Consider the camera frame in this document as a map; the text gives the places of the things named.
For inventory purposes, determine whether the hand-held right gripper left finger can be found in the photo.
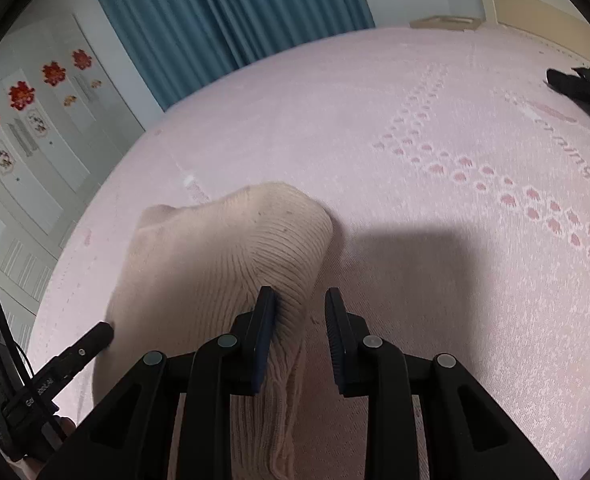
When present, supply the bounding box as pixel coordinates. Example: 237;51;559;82
58;286;278;480

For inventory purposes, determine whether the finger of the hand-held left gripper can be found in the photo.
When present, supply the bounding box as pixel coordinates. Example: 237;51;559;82
34;322;115;387

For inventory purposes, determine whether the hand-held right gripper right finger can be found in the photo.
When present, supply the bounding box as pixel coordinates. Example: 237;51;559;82
324;287;558;480

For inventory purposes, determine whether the beige knit sweater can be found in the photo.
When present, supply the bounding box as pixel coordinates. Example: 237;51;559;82
92;182;335;480

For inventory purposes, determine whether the white wardrobe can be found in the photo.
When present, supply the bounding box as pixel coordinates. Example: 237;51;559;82
0;10;148;351

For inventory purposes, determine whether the pink printed bed sheet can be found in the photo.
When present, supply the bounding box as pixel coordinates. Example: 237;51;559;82
25;25;590;480

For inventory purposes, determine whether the blue curtain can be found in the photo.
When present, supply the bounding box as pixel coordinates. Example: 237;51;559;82
82;0;377;111

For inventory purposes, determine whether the flat cardboard box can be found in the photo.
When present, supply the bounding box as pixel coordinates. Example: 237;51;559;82
409;15;483;32

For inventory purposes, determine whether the cream wooden headboard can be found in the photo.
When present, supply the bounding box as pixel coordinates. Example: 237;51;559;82
475;0;590;73

